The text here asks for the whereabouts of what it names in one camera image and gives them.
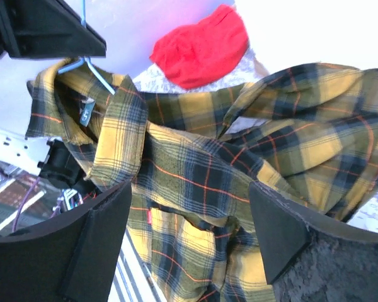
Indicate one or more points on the blue hanger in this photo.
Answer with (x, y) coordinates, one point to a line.
(86, 60)

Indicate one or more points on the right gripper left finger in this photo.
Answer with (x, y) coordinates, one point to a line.
(70, 257)

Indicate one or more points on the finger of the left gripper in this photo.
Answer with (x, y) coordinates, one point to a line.
(47, 29)

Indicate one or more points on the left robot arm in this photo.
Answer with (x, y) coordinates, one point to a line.
(27, 154)

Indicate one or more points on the yellow plaid shirt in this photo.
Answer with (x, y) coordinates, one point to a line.
(309, 131)

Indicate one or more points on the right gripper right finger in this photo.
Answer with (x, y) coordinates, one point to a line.
(308, 256)

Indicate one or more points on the red cloth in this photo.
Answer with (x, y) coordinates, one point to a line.
(195, 55)

